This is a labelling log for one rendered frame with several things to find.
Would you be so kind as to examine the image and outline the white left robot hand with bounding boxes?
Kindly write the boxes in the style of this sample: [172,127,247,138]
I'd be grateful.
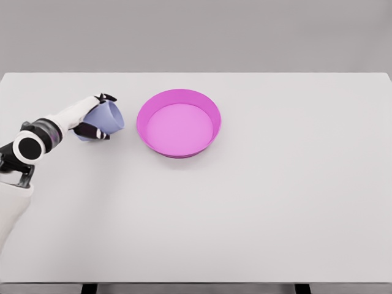
[68,92,118,141]

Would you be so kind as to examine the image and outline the lavender blue cup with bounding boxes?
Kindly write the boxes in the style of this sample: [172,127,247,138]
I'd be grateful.
[72,100,126,143]

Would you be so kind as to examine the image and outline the pink round plate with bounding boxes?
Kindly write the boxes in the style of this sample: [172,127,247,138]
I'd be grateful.
[136,88,222,159]

